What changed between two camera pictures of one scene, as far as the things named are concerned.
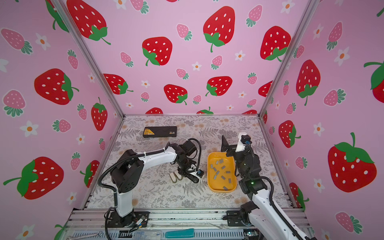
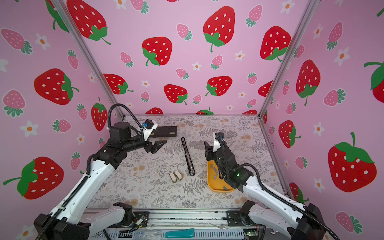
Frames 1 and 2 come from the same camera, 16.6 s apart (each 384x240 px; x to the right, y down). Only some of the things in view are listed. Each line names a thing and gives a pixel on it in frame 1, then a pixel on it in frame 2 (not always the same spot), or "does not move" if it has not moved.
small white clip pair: [173, 177] does not move
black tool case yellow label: [161, 131] does not move
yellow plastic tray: [221, 171] does not move
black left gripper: [184, 172] to [155, 148]
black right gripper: [226, 146] to [209, 151]
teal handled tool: [186, 233] does not move
